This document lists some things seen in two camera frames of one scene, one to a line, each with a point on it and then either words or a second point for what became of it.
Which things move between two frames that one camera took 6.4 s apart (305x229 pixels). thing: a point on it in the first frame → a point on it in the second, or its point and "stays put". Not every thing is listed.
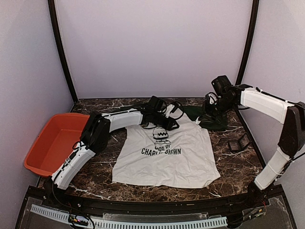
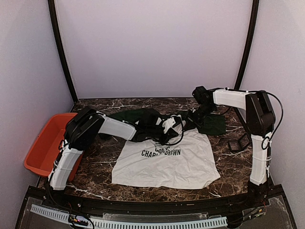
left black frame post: x=54 y=23 stays put
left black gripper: x=172 y=122 → x=171 y=134
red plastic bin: x=53 y=146 stays put
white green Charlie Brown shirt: x=183 y=157 stays put
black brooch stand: x=240 y=144 stays put
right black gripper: x=208 y=115 → x=191 y=118
